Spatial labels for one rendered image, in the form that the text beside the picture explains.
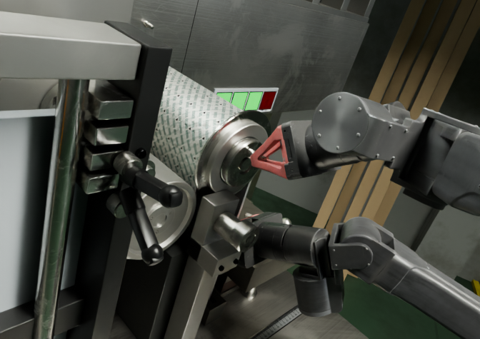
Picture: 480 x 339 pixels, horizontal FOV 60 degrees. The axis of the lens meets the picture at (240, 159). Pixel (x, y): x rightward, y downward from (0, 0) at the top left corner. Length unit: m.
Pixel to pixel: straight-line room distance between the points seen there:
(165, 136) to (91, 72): 0.38
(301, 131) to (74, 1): 0.28
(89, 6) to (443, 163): 0.32
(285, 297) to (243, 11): 0.63
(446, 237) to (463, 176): 2.71
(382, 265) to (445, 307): 0.10
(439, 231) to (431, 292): 2.45
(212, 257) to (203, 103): 0.22
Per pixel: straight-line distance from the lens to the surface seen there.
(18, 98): 0.39
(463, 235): 3.09
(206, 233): 0.58
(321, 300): 0.64
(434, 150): 0.43
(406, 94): 2.52
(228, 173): 0.57
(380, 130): 0.38
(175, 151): 0.59
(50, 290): 0.33
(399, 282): 0.61
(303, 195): 3.19
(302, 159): 0.48
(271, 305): 0.91
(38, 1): 0.33
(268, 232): 0.64
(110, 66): 0.24
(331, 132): 0.39
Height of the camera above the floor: 1.50
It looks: 24 degrees down
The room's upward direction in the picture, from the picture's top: 18 degrees clockwise
